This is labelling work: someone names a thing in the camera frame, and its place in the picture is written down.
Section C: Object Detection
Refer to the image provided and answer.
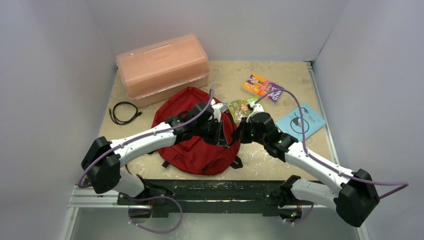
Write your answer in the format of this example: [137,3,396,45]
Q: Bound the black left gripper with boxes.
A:
[194,117,228,147]

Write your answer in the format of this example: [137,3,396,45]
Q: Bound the green Treehouse paperback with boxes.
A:
[226,96,259,125]

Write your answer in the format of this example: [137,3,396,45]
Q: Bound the red backpack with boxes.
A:
[152,87,241,176]

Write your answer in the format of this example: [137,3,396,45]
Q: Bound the Roald Dahl Charlie paperback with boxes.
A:
[241,73,283,104]

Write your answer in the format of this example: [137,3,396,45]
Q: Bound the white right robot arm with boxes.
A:
[231,112,380,228]

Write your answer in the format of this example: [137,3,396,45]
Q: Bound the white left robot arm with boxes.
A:
[81,102,229,205]

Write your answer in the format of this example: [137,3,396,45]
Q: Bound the light blue notebook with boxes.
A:
[276,103,327,142]

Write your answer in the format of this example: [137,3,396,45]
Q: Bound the translucent pink storage box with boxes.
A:
[115,34,211,108]

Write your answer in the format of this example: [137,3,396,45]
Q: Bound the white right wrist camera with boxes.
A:
[248,101,264,118]

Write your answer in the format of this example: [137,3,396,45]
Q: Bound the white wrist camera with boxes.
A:
[210,99,228,122]
[248,101,264,118]

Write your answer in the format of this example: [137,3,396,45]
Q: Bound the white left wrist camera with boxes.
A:
[210,99,228,122]

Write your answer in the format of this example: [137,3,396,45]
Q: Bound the aluminium frame rail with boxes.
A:
[305,61,340,165]

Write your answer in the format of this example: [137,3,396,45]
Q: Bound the black coiled cable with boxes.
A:
[108,100,143,126]

